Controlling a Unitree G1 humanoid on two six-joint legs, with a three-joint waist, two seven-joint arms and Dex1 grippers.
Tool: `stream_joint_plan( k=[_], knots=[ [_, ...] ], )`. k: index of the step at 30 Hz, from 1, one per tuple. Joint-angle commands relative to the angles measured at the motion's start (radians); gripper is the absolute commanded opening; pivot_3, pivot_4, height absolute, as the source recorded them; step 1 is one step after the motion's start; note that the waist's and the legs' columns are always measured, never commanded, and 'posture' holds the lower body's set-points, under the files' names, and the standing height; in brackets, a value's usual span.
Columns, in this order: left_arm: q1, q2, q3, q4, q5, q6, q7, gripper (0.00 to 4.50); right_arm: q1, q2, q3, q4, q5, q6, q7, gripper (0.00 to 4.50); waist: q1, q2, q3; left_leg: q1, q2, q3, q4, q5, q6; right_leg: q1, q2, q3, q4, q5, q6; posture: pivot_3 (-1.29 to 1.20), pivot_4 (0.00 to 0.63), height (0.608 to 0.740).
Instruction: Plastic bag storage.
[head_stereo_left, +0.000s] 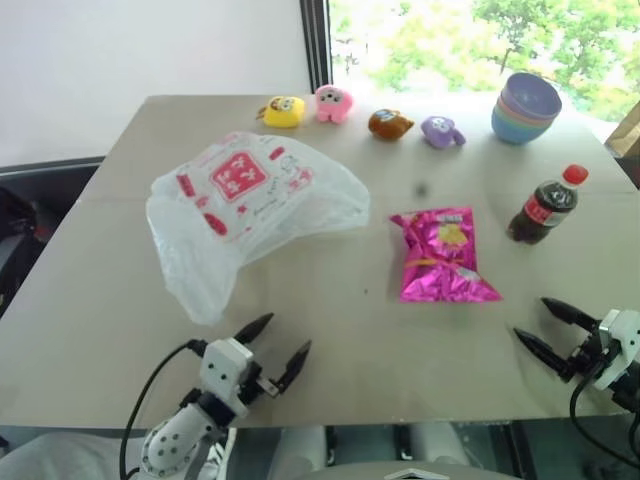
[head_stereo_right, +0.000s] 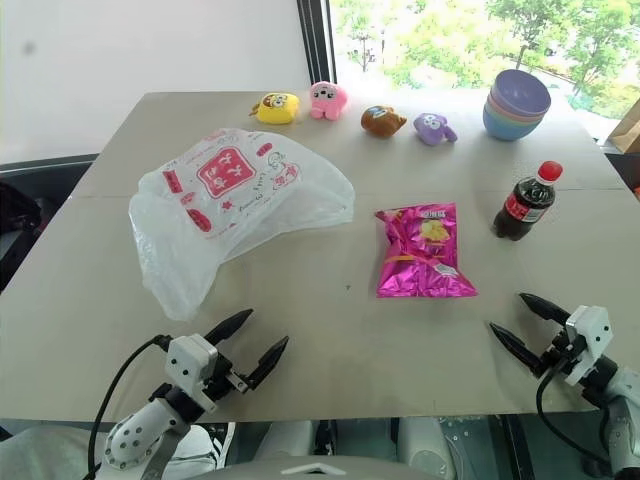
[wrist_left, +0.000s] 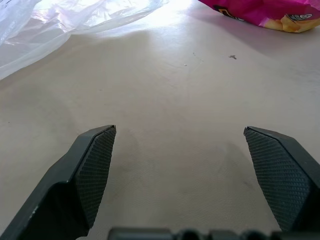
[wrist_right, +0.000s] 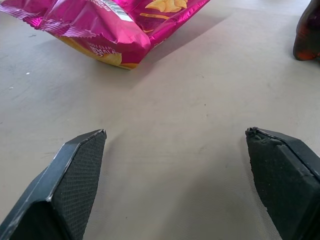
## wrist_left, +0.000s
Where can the pink snack packet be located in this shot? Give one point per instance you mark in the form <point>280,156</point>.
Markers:
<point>270,12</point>

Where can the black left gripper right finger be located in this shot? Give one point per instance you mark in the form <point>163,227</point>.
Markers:
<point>282,180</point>

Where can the translucent white plastic bag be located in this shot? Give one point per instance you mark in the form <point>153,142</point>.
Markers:
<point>42,27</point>

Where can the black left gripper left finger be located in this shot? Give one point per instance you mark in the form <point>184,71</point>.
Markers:
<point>75,190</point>

